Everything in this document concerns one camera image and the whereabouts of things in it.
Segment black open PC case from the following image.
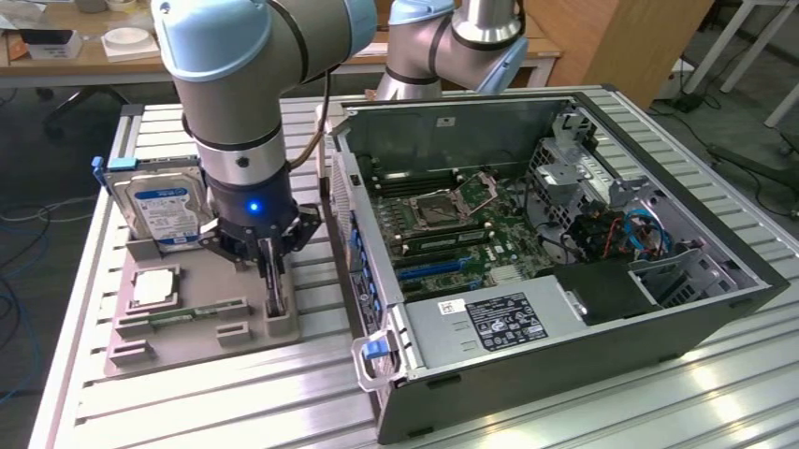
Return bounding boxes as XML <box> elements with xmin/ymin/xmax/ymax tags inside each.
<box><xmin>315</xmin><ymin>91</ymin><xmax>791</xmax><ymax>445</ymax></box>

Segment white papers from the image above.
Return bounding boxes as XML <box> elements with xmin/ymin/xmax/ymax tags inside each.
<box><xmin>348</xmin><ymin>41</ymin><xmax>392</xmax><ymax>58</ymax></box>

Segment CPU socket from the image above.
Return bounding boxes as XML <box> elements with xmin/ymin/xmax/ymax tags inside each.
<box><xmin>408</xmin><ymin>194</ymin><xmax>468</xmax><ymax>226</ymax></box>

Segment green RAM stick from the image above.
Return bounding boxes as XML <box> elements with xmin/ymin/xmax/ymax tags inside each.
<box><xmin>147</xmin><ymin>302</ymin><xmax>244</xmax><ymax>327</ymax></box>
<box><xmin>404</xmin><ymin>228</ymin><xmax>495</xmax><ymax>253</ymax></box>

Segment brown box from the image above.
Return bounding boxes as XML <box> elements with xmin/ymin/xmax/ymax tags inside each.
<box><xmin>0</xmin><ymin>35</ymin><xmax>30</xmax><ymax>66</ymax></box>

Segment white box black lid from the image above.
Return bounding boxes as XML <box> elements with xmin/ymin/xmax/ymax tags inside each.
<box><xmin>16</xmin><ymin>27</ymin><xmax>87</xmax><ymax>61</ymax></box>

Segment white round holder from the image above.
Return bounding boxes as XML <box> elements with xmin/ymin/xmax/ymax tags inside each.
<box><xmin>102</xmin><ymin>26</ymin><xmax>162</xmax><ymax>63</ymax></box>

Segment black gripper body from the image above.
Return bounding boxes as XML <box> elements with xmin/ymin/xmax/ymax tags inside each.
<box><xmin>204</xmin><ymin>163</ymin><xmax>302</xmax><ymax>243</ymax></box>

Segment blue wire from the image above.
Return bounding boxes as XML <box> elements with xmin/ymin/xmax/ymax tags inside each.
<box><xmin>623</xmin><ymin>209</ymin><xmax>674</xmax><ymax>259</ymax></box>

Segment grey power supply unit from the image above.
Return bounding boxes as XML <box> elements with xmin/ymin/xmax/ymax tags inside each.
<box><xmin>398</xmin><ymin>274</ymin><xmax>593</xmax><ymax>369</ymax></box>

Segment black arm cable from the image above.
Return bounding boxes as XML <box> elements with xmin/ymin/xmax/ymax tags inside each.
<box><xmin>290</xmin><ymin>67</ymin><xmax>332</xmax><ymax>169</ymax></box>

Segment grey parts rack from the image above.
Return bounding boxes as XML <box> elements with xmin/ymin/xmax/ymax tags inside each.
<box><xmin>103</xmin><ymin>200</ymin><xmax>302</xmax><ymax>380</ymax></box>

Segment white floor device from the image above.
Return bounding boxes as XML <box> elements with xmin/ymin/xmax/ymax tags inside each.
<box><xmin>654</xmin><ymin>60</ymin><xmax>698</xmax><ymax>102</ymax></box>

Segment long blue expansion slot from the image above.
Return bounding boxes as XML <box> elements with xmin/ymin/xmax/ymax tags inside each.
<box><xmin>398</xmin><ymin>259</ymin><xmax>479</xmax><ymax>282</ymax></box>

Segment black RAM slot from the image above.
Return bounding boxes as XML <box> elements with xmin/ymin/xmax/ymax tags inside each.
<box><xmin>379</xmin><ymin>177</ymin><xmax>458</xmax><ymax>193</ymax></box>
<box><xmin>376</xmin><ymin>167</ymin><xmax>455</xmax><ymax>183</ymax></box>
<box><xmin>378</xmin><ymin>172</ymin><xmax>456</xmax><ymax>188</ymax></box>
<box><xmin>380</xmin><ymin>181</ymin><xmax>460</xmax><ymax>197</ymax></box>

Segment hard disk blue label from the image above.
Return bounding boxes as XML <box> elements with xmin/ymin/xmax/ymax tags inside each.
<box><xmin>122</xmin><ymin>173</ymin><xmax>207</xmax><ymax>256</ymax></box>

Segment pale plastic case handle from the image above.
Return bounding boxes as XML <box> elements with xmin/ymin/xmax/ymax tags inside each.
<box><xmin>315</xmin><ymin>103</ymin><xmax>346</xmax><ymax>180</ymax></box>
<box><xmin>351</xmin><ymin>329</ymin><xmax>407</xmax><ymax>392</ymax></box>

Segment open grey metal disk bay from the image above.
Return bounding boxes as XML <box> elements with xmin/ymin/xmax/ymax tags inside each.
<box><xmin>627</xmin><ymin>247</ymin><xmax>754</xmax><ymax>311</ymax></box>

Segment wooden cabinet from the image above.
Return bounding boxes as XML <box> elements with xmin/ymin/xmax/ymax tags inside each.
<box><xmin>540</xmin><ymin>0</ymin><xmax>717</xmax><ymax>111</ymax></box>

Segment black power connector bundle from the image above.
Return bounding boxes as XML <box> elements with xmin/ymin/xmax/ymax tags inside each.
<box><xmin>571</xmin><ymin>212</ymin><xmax>626</xmax><ymax>263</ymax></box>

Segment silver CPU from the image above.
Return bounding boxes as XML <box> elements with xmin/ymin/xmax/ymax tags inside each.
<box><xmin>132</xmin><ymin>268</ymin><xmax>182</xmax><ymax>306</ymax></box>

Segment metal socket cover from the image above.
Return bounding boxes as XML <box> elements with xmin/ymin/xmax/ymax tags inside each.
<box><xmin>454</xmin><ymin>168</ymin><xmax>506</xmax><ymax>201</ymax></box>

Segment black expansion slot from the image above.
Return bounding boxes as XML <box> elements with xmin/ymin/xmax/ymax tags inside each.
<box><xmin>394</xmin><ymin>250</ymin><xmax>467</xmax><ymax>271</ymax></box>

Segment white metal table frame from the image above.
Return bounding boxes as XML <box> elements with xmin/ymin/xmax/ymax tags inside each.
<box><xmin>683</xmin><ymin>0</ymin><xmax>799</xmax><ymax>127</ymax></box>

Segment silver chipset heatsink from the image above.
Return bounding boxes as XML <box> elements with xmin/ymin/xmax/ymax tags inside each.
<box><xmin>490</xmin><ymin>265</ymin><xmax>531</xmax><ymax>284</ymax></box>

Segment blue disk carrier bracket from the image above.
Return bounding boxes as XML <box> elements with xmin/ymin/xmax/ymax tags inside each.
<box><xmin>91</xmin><ymin>152</ymin><xmax>207</xmax><ymax>197</ymax></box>

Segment green motherboard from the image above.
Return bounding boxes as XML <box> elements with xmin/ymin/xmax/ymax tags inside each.
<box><xmin>368</xmin><ymin>156</ymin><xmax>558</xmax><ymax>304</ymax></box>

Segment perforated metal disk bay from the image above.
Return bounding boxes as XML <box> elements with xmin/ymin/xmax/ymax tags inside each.
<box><xmin>528</xmin><ymin>110</ymin><xmax>630</xmax><ymax>226</ymax></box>

